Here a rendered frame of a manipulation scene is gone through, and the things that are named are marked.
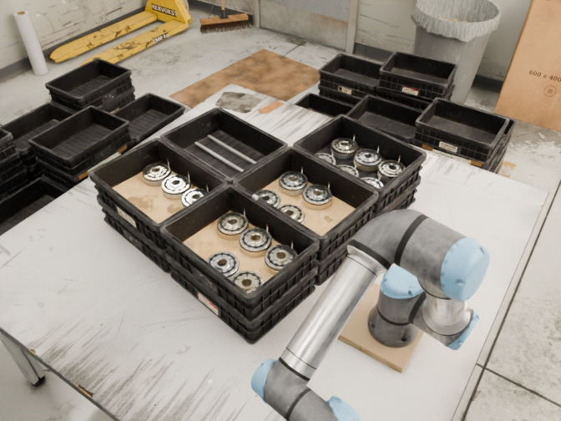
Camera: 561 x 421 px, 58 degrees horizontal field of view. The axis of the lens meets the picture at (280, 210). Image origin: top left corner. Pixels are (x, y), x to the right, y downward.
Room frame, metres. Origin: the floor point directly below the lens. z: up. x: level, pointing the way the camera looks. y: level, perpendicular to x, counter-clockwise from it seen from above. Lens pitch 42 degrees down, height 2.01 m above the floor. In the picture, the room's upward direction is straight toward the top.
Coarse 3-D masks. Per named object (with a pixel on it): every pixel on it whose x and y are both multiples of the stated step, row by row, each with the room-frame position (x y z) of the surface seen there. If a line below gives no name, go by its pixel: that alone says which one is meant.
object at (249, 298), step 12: (216, 192) 1.27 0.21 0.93; (240, 192) 1.27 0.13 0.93; (204, 204) 1.22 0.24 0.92; (180, 216) 1.16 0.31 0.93; (276, 216) 1.16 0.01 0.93; (300, 228) 1.11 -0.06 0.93; (168, 240) 1.07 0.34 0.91; (312, 240) 1.06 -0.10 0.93; (192, 252) 1.01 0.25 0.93; (312, 252) 1.02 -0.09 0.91; (204, 264) 0.96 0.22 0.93; (288, 264) 0.96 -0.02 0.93; (300, 264) 0.98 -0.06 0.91; (216, 276) 0.92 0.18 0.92; (276, 276) 0.92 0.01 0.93; (228, 288) 0.89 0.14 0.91; (240, 288) 0.88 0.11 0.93; (264, 288) 0.88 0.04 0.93; (252, 300) 0.84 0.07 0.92
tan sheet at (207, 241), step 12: (204, 228) 1.21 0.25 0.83; (216, 228) 1.21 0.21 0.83; (192, 240) 1.16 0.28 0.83; (204, 240) 1.16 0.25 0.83; (216, 240) 1.16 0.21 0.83; (204, 252) 1.10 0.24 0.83; (240, 252) 1.10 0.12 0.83; (240, 264) 1.05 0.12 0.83; (252, 264) 1.05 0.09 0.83; (264, 264) 1.05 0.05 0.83; (264, 276) 1.00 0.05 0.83
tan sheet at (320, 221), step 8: (272, 184) 1.44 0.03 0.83; (280, 192) 1.39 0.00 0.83; (280, 200) 1.35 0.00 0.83; (288, 200) 1.35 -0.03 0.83; (296, 200) 1.35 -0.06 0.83; (336, 200) 1.35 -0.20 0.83; (304, 208) 1.31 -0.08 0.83; (328, 208) 1.31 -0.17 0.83; (336, 208) 1.31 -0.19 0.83; (344, 208) 1.31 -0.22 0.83; (352, 208) 1.31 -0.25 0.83; (312, 216) 1.27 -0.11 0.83; (320, 216) 1.27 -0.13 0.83; (328, 216) 1.27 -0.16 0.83; (336, 216) 1.27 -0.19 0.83; (344, 216) 1.27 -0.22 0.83; (304, 224) 1.23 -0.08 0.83; (312, 224) 1.23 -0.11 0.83; (320, 224) 1.23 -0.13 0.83; (328, 224) 1.23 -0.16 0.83; (320, 232) 1.19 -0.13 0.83
